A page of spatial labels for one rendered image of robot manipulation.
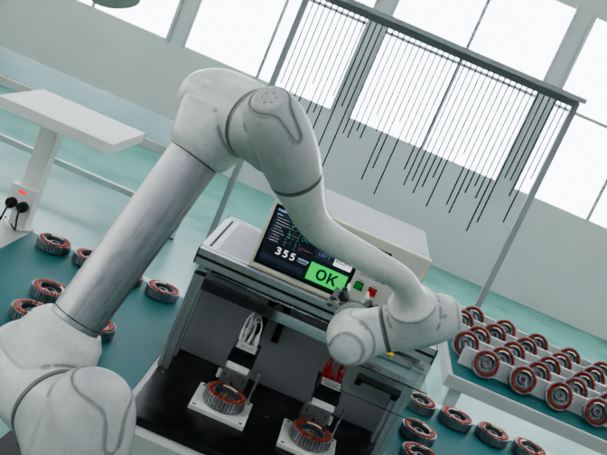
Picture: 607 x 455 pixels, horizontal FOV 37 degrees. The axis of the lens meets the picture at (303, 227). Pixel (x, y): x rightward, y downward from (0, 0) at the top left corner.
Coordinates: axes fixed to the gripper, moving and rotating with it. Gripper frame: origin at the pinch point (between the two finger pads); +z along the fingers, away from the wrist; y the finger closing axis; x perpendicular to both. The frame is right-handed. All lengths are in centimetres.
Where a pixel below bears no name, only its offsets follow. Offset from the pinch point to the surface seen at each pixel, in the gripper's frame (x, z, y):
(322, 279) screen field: -2.1, 9.2, -9.1
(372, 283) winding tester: 2.4, 9.3, 3.2
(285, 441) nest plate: -39.9, -8.9, -1.5
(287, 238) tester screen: 4.2, 9.3, -21.8
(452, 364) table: -42, 119, 55
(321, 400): -29.9, 0.9, 3.1
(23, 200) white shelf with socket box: -32, 60, -107
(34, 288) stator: -40, 17, -82
